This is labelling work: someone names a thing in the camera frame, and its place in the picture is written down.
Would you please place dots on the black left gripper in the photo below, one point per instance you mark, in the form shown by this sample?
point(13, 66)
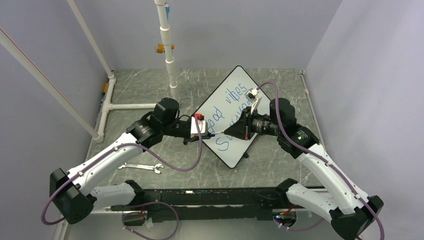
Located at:
point(189, 139)

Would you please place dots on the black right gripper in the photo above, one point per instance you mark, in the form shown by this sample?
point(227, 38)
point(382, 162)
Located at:
point(242, 129)

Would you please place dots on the whiteboard marker pen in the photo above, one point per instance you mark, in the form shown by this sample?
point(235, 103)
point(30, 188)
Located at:
point(217, 133)

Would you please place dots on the white whiteboard black frame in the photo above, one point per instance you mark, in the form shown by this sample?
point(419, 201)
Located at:
point(223, 108)

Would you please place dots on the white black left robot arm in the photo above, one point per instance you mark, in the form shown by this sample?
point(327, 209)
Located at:
point(74, 194)

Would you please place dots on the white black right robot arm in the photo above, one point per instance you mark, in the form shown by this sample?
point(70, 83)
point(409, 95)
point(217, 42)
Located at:
point(348, 209)

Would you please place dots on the silver wrench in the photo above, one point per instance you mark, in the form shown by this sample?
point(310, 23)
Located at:
point(155, 168)

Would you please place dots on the yellow pipe clamp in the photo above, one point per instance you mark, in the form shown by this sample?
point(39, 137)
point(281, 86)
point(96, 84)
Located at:
point(159, 48)

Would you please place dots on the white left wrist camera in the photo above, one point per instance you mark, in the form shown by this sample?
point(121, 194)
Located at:
point(198, 125)

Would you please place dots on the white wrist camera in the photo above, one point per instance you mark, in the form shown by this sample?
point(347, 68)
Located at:
point(254, 95)
point(198, 125)

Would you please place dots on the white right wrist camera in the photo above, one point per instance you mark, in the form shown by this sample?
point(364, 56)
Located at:
point(254, 95)

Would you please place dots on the white PVC pipe frame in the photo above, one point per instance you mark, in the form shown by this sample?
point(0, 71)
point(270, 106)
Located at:
point(106, 105)

